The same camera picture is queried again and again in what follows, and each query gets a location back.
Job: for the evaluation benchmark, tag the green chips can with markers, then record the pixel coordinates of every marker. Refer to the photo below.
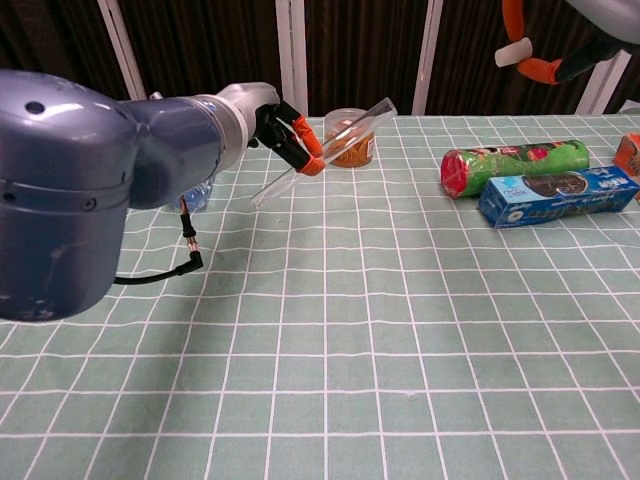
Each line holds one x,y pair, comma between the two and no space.
510,165

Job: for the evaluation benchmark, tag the blue cookie box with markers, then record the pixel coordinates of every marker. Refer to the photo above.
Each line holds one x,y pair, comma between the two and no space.
555,197

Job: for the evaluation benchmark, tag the small white rubber stopper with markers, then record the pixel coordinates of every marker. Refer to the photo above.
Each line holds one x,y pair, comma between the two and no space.
512,52

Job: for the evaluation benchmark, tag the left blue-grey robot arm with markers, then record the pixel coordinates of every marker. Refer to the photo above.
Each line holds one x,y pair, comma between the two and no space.
75,190

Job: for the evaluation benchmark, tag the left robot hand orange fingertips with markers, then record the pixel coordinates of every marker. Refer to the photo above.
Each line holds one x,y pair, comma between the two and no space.
280,130

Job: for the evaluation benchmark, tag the clear plastic water bottle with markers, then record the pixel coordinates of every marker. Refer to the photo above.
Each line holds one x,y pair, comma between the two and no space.
200,196

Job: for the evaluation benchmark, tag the transparent glass test tube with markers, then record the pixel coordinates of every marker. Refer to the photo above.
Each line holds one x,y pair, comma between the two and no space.
272,192

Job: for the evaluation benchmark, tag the green checked tablecloth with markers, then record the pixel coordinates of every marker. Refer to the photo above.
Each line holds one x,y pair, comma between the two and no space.
350,350

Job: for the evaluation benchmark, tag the white frame post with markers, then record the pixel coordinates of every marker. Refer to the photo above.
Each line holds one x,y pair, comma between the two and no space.
122,55
427,55
291,55
602,85

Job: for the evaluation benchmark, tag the orange carton box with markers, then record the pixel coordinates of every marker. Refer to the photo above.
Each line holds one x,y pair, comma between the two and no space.
629,152

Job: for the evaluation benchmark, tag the clear jar with orange contents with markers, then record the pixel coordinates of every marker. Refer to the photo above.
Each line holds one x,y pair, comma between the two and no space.
357,155

